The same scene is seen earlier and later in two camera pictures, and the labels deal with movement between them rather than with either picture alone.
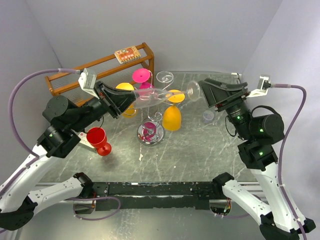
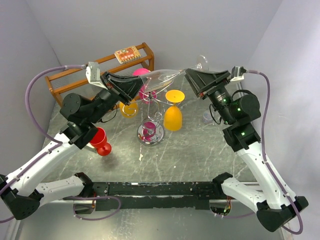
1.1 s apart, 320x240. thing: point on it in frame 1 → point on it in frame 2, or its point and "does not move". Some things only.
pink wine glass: (146, 88) does not move
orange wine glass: (131, 110) does not move
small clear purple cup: (208, 116) does not move
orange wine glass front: (172, 116) does not move
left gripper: (113, 99) → (126, 87)
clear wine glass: (148, 97) → (155, 80)
